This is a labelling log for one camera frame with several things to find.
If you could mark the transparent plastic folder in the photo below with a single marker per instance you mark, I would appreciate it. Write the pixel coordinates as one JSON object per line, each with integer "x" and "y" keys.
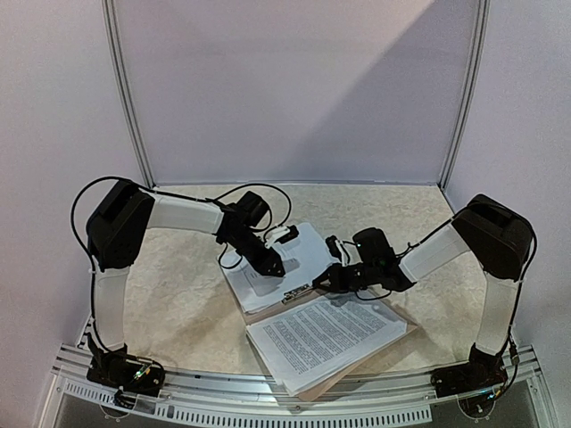
{"x": 330, "y": 339}

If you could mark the right aluminium frame post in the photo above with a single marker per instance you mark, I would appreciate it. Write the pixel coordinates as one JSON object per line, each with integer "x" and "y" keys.
{"x": 475, "y": 54}

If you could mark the metal folder clip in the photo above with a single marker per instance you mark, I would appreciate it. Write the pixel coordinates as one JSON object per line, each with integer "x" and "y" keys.
{"x": 302, "y": 293}

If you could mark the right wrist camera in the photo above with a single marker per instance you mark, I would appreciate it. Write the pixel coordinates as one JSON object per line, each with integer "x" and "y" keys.
{"x": 337, "y": 250}

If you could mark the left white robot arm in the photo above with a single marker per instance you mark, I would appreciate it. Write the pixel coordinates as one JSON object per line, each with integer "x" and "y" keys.
{"x": 117, "y": 227}

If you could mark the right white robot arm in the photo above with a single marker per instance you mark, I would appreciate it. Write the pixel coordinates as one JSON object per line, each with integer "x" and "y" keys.
{"x": 502, "y": 241}

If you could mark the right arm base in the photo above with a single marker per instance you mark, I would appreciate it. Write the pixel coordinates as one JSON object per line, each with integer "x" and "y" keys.
{"x": 481, "y": 371}

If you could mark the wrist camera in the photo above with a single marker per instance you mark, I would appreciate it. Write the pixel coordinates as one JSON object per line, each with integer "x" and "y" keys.
{"x": 337, "y": 250}
{"x": 280, "y": 234}

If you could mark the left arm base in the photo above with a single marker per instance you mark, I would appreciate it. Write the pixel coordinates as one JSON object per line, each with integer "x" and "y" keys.
{"x": 122, "y": 371}

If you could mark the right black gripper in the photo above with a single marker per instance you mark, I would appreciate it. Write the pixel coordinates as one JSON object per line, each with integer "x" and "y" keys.
{"x": 341, "y": 276}

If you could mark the sparse printed paper sheet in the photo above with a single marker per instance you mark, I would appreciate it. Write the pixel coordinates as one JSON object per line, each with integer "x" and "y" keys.
{"x": 300, "y": 260}

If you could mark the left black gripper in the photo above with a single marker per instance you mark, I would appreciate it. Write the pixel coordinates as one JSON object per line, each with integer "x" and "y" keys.
{"x": 263, "y": 264}

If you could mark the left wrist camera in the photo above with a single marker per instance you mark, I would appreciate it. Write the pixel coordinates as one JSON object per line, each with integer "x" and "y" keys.
{"x": 280, "y": 234}

